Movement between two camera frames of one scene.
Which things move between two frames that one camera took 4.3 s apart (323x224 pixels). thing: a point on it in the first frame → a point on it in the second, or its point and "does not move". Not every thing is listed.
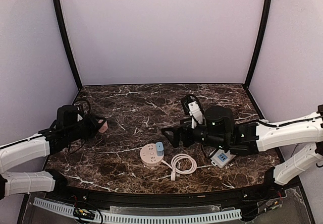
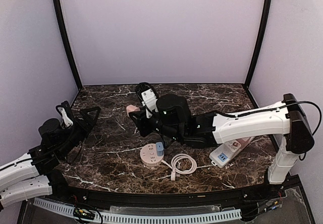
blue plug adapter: [160, 148] does not move
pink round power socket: [148, 155] does not move
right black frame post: [265, 22] does not move
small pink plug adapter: [104, 127] → [131, 108]
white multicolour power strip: [221, 158] does not move
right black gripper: [184, 135] → [142, 123]
